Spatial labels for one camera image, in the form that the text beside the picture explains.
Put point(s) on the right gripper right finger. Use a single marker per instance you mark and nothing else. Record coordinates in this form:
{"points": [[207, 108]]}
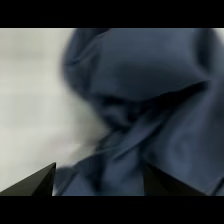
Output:
{"points": [[163, 186]]}

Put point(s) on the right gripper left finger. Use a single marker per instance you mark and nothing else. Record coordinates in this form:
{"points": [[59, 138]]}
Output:
{"points": [[36, 185]]}

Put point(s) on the dark blue T-shirt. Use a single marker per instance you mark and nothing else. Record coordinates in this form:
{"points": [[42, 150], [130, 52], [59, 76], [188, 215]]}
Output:
{"points": [[150, 100]]}

